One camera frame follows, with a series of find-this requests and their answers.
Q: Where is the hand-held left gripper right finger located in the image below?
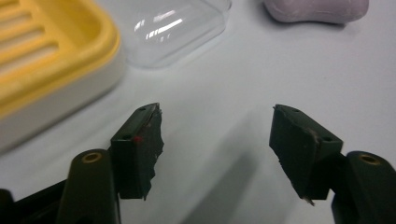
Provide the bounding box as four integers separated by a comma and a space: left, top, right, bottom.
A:
268, 104, 345, 207

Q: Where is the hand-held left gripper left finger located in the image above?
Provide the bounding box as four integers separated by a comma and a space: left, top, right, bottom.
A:
107, 102, 165, 201

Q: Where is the yellow and white soap dish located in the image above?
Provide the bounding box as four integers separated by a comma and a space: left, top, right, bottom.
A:
0, 0, 128, 154

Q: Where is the clear plastic soap dish lid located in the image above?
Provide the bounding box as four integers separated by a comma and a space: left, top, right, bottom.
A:
92, 0, 233, 69

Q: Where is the pink soap bar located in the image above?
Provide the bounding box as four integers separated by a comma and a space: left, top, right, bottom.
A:
262, 0, 370, 25

